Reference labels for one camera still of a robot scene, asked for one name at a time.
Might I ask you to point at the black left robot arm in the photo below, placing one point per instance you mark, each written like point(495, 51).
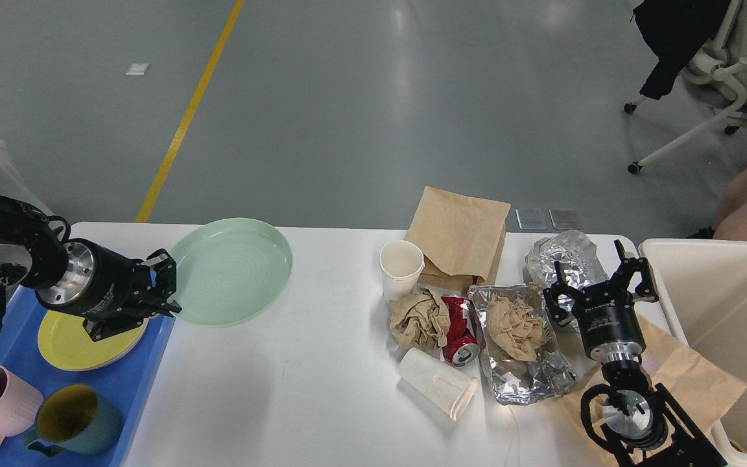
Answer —
point(31, 253)

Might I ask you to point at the crushed red soda can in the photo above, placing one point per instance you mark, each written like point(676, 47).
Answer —
point(461, 347)

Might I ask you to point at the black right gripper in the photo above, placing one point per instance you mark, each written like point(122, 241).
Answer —
point(607, 327)

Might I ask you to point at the white office chair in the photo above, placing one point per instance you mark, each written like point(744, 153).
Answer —
point(717, 76)

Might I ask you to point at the crumpled aluminium foil ball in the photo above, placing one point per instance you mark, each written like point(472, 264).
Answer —
point(579, 261)

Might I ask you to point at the metal floor plate right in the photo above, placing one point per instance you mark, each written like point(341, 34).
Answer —
point(565, 219)

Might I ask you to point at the crumpled brown napkin left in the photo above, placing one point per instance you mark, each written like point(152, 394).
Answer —
point(420, 320)

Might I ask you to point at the beige plastic bin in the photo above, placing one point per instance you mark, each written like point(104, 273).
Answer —
point(702, 286)

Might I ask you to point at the yellow plate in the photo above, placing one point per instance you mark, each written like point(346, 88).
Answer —
point(64, 344)

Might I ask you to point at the light green plate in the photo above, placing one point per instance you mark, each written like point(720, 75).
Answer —
point(229, 271)

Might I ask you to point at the aluminium foil tray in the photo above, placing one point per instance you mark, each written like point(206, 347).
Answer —
point(514, 382)

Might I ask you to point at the blue plastic tray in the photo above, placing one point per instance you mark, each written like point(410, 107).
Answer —
point(126, 382)

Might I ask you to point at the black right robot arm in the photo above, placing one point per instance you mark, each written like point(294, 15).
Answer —
point(626, 412)

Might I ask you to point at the upright white paper cup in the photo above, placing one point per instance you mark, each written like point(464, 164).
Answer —
point(401, 263)

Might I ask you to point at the brown paper bag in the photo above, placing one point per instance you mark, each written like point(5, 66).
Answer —
point(461, 237)
point(704, 391)

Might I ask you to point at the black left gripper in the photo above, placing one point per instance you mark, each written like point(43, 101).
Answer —
point(106, 288)

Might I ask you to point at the dark green mug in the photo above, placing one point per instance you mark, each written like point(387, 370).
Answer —
point(75, 418)

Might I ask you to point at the brown paper bag front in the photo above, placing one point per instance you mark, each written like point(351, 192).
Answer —
point(704, 391)

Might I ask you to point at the crumpled brown napkin in foil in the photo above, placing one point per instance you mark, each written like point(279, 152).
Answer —
point(513, 332)

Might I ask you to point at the metal floor plate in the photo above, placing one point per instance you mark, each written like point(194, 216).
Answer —
point(565, 219)
point(532, 219)

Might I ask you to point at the metal floor plate left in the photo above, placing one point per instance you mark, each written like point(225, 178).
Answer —
point(532, 219)

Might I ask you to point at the brown paper bag rear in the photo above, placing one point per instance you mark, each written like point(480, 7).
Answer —
point(461, 237)

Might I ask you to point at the lying white paper cup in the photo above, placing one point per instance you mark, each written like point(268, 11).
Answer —
point(447, 387)

